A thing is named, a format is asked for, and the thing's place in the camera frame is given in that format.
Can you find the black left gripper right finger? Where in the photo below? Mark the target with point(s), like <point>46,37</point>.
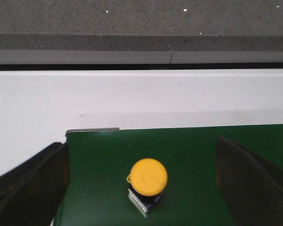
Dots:
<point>251,186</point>

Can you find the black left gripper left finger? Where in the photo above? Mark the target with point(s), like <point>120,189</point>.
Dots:
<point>31,193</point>

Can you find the yellow mushroom push button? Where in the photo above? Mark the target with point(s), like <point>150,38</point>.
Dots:
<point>147,181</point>

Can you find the green conveyor belt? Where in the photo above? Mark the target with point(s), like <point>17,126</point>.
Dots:
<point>100,162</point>

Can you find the grey stone countertop slab left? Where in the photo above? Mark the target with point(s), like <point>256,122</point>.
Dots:
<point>142,25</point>

